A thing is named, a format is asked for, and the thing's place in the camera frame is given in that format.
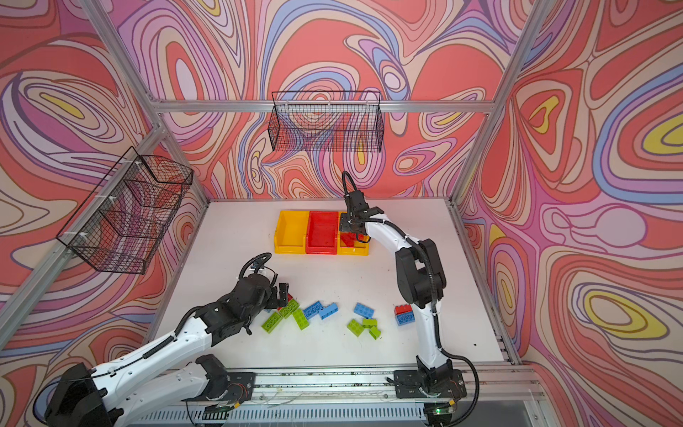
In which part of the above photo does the green lego brick middle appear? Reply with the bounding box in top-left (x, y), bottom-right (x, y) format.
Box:
top-left (293, 309), bottom-right (309, 330)

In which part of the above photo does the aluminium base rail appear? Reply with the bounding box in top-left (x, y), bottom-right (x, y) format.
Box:
top-left (137, 365), bottom-right (559, 426)

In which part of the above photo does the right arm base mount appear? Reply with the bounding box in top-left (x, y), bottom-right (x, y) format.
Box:
top-left (390, 369), bottom-right (468, 401)

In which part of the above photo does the green lego brick upper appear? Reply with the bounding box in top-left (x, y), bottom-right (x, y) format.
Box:
top-left (279, 299), bottom-right (300, 318)

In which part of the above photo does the green lego brick right large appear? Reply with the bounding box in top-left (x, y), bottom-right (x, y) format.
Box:
top-left (347, 320), bottom-right (366, 337)

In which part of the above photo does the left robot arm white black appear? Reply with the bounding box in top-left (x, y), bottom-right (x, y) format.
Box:
top-left (44, 253), bottom-right (288, 426)

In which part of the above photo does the pile of red legos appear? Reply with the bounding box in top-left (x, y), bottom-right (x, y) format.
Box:
top-left (339, 232), bottom-right (365, 248)

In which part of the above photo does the green lego brick right lower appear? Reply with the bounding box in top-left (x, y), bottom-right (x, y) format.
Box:
top-left (369, 327), bottom-right (381, 340)

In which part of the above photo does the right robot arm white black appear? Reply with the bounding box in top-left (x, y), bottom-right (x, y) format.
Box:
top-left (340, 171), bottom-right (480, 426)

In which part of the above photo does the green lego brick far left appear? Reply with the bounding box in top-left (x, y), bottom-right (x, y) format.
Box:
top-left (261, 311), bottom-right (284, 334)

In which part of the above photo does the yellow plastic bin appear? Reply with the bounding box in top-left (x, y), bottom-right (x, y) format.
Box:
top-left (274, 210), bottom-right (309, 254)
top-left (337, 212), bottom-right (369, 256)

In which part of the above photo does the yellow plastic bin left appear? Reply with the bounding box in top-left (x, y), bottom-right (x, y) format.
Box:
top-left (274, 210), bottom-right (309, 254)

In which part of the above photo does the black wire basket back wall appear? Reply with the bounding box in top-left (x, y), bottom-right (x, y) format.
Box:
top-left (268, 90), bottom-right (385, 153)

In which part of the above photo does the black wire basket left wall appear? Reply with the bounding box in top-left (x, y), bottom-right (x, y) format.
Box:
top-left (56, 148), bottom-right (194, 275)

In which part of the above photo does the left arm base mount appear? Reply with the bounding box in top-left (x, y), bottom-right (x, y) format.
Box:
top-left (197, 372), bottom-right (256, 404)

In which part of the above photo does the green lego brick right small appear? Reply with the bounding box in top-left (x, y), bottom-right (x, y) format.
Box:
top-left (362, 318), bottom-right (378, 328)

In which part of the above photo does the black wire basket wall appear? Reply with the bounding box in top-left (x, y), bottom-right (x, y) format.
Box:
top-left (268, 90), bottom-right (385, 153)
top-left (56, 148), bottom-right (194, 275)

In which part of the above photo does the red plastic bin middle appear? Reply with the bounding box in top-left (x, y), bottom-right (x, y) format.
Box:
top-left (305, 211), bottom-right (339, 255)

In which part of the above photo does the yellow plastic bin right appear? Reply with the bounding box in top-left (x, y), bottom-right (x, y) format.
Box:
top-left (337, 212), bottom-right (369, 256)

